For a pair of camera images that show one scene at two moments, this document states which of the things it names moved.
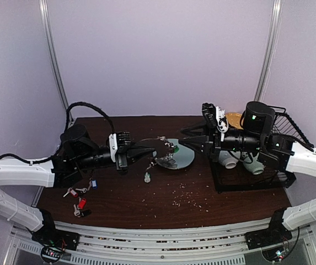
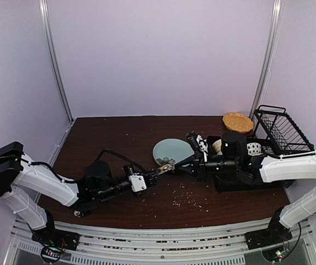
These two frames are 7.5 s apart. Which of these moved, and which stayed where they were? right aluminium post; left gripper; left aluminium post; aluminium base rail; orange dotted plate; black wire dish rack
Moved: left gripper
Stayed: orange dotted plate; left aluminium post; right aluminium post; aluminium base rail; black wire dish rack
